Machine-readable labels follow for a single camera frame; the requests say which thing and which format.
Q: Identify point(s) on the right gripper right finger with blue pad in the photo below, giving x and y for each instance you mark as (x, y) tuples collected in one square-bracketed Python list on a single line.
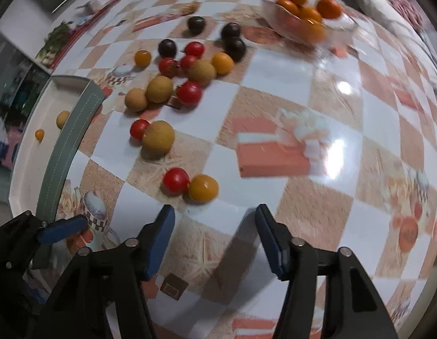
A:
[(295, 261)]

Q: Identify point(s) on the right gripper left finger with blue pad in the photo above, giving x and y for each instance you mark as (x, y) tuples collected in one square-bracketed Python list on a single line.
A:
[(135, 261)]

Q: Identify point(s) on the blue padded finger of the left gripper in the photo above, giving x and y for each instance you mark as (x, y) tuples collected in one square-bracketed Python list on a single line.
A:
[(62, 229)]

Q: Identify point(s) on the red cherry tomato front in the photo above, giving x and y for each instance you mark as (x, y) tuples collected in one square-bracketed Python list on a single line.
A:
[(176, 181)]

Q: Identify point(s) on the yellow cherry tomato front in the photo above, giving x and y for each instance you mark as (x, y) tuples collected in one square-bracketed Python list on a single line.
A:
[(203, 189)]

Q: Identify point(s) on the yellow cherry tomato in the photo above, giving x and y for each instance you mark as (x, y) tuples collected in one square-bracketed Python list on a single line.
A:
[(222, 63), (142, 59), (39, 135), (203, 189)]

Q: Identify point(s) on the large tan longan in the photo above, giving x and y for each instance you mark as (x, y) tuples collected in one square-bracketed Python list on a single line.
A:
[(158, 138)]

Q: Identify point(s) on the tan longan small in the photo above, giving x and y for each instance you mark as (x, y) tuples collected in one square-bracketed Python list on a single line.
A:
[(136, 100)]

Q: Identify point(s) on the white tray green rim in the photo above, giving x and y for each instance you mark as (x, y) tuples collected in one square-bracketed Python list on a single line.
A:
[(40, 169)]

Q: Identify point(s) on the tan longan by tomatoes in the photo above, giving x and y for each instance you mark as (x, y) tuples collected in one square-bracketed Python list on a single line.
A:
[(201, 72)]

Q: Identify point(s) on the red cherry tomato dark spotted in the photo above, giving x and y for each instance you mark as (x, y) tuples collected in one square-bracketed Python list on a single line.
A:
[(169, 67)]

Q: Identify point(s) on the red cherry tomato hidden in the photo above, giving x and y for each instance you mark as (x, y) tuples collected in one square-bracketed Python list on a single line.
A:
[(186, 62)]

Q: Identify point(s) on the dark plum near tomatoes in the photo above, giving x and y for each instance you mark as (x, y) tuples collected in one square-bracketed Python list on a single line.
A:
[(167, 48)]

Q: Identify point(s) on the red cherry tomato top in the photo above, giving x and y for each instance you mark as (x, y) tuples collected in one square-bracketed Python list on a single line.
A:
[(194, 48)]

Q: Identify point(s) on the potted green plant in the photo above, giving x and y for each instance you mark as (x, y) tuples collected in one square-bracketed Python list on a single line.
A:
[(54, 43)]

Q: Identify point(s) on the dark plum lower right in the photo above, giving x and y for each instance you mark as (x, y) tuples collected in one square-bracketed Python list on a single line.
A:
[(235, 48)]

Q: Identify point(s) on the dark plum far left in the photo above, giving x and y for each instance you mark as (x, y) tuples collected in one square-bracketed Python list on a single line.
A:
[(196, 25)]

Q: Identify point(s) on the dark plum upper right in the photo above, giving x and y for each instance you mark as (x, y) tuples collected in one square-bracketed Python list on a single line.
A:
[(230, 30)]

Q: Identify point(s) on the walnut shell piece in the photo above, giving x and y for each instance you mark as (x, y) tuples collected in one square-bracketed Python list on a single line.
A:
[(190, 8)]

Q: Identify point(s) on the orange tangerine front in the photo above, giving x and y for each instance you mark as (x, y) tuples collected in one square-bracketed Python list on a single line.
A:
[(312, 32)]

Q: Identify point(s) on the clear glass fruit bowl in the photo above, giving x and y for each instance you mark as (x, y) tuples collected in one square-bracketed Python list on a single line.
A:
[(328, 33)]

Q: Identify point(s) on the orange tangerine middle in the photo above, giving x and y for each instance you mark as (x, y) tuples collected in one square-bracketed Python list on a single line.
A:
[(310, 14)]

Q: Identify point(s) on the orange tangerine top right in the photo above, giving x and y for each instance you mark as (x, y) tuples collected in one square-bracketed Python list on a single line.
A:
[(329, 9)]

